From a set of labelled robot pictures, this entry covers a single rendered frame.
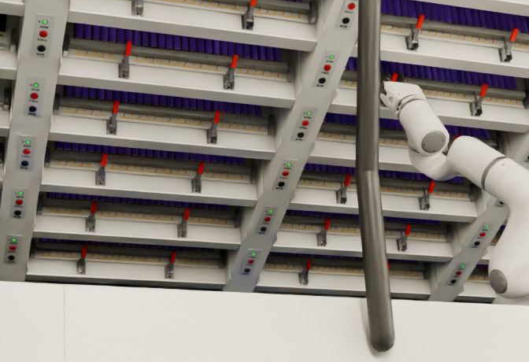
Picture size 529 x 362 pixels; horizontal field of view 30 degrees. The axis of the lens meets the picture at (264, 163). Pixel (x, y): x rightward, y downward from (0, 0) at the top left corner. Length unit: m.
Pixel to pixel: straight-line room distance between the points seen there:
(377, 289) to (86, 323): 0.29
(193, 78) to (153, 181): 0.38
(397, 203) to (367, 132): 1.91
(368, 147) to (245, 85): 1.49
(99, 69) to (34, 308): 1.55
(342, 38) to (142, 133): 0.58
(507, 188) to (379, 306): 1.22
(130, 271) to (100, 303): 2.06
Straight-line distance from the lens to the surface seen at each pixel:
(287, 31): 2.43
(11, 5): 2.32
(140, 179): 2.74
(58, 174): 2.71
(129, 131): 2.59
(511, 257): 2.15
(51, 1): 2.30
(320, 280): 3.18
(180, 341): 0.95
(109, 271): 3.01
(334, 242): 3.04
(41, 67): 2.42
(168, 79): 2.48
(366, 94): 1.07
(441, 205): 3.03
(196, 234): 2.91
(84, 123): 2.58
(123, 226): 2.87
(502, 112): 2.82
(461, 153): 2.28
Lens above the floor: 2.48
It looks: 41 degrees down
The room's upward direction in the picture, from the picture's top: 20 degrees clockwise
